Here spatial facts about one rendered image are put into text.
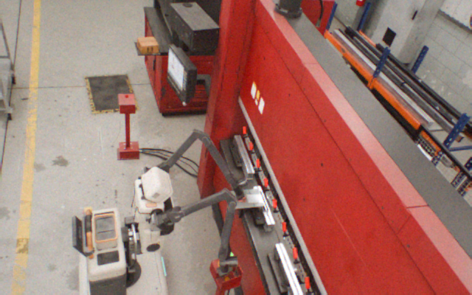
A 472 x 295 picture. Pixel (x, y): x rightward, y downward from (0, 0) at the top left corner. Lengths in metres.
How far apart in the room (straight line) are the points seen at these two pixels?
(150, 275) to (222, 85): 1.70
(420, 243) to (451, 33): 5.80
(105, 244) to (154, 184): 0.60
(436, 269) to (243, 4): 2.24
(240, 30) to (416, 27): 4.53
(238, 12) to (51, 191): 2.70
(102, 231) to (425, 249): 2.16
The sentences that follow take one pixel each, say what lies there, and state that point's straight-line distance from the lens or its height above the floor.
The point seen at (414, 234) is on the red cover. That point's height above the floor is 2.25.
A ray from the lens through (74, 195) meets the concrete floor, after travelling 4.55.
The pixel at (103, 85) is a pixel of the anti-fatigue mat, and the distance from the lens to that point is 6.04.
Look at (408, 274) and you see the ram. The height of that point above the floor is 2.07.
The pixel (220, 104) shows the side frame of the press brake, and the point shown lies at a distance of 3.60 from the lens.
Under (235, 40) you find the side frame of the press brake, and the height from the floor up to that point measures 1.94.
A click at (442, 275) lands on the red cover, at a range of 1.65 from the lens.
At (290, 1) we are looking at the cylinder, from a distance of 2.91.
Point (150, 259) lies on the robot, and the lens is 3.68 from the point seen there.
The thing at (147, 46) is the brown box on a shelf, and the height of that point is 1.09.
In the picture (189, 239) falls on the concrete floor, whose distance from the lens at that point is 4.15.
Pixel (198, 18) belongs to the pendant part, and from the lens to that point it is 3.52.
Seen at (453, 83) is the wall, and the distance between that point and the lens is 7.21.
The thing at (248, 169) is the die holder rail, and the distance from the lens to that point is 3.49.
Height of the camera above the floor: 3.39
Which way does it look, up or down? 40 degrees down
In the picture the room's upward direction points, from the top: 12 degrees clockwise
